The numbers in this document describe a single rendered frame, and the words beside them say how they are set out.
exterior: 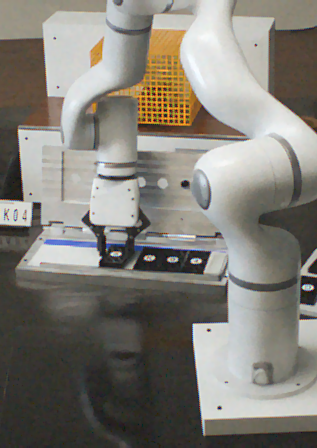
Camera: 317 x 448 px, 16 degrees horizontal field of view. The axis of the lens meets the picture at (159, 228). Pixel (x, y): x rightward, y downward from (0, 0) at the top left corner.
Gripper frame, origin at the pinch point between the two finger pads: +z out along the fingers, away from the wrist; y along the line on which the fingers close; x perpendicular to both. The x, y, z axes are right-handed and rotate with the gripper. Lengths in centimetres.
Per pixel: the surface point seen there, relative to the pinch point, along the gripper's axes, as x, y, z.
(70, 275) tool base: -6.6, -7.8, 4.9
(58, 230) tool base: 11.0, -15.8, -0.1
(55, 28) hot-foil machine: 45, -27, -42
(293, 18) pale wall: 189, 15, -38
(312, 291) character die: -5.7, 41.5, 4.5
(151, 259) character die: -0.1, 7.7, 2.0
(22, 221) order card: 15.9, -25.9, -0.3
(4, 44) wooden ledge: 159, -81, -28
